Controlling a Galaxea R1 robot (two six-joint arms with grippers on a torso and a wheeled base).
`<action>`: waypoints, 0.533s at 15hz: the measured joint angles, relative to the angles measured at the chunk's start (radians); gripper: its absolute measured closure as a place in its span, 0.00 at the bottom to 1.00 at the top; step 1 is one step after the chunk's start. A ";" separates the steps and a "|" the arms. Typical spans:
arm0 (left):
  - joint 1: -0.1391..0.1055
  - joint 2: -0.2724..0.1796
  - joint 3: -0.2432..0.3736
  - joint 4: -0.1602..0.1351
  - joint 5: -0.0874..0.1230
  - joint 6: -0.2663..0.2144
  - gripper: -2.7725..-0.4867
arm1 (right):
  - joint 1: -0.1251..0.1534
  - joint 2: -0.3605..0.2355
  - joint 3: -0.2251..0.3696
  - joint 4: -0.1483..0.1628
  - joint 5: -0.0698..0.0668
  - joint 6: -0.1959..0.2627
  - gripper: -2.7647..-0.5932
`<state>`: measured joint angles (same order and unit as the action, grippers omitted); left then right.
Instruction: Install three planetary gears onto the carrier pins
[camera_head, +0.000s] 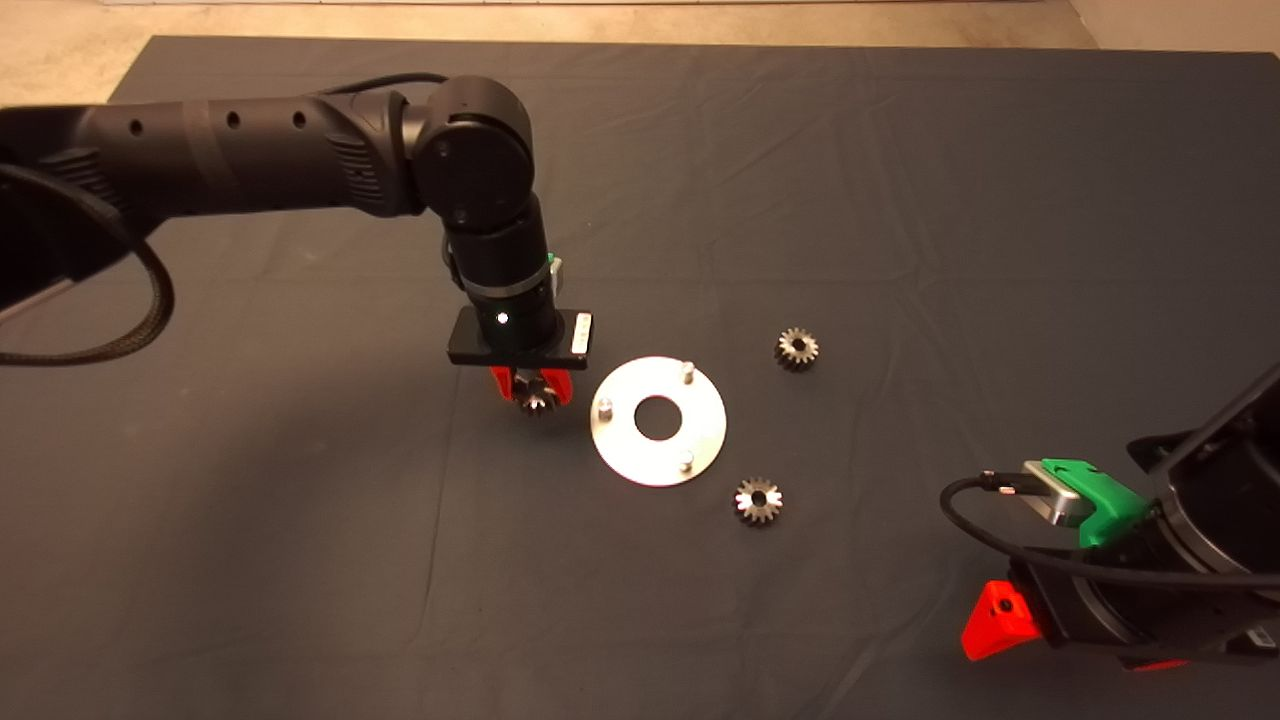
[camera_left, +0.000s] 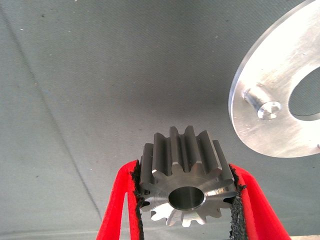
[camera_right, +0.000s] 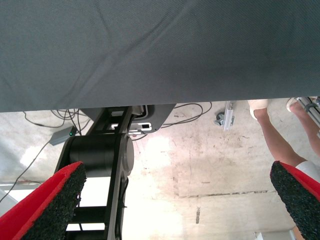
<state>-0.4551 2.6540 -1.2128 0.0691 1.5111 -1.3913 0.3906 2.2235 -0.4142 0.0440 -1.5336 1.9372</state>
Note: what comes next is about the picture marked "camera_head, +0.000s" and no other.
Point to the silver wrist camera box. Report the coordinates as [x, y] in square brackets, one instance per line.
[556, 275]
[1055, 495]

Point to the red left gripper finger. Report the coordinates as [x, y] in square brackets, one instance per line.
[562, 386]
[503, 380]

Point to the green right camera mount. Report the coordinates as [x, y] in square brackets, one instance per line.
[1110, 515]

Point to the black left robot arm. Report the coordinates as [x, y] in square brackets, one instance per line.
[250, 160]

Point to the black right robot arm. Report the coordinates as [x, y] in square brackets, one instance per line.
[1230, 490]

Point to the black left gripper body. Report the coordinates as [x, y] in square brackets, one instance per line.
[510, 335]

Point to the dark grey table cloth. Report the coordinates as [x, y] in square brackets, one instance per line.
[800, 150]

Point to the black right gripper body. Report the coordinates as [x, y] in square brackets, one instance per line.
[1110, 610]

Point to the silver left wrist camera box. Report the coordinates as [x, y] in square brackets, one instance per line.
[556, 275]

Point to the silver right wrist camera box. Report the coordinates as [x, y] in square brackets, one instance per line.
[1055, 495]

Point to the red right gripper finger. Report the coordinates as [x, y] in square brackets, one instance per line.
[1155, 664]
[1000, 625]

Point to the small steel planetary gear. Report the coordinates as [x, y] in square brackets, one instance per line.
[758, 501]
[537, 400]
[797, 349]

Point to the round metal carrier plate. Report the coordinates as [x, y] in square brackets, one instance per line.
[620, 450]

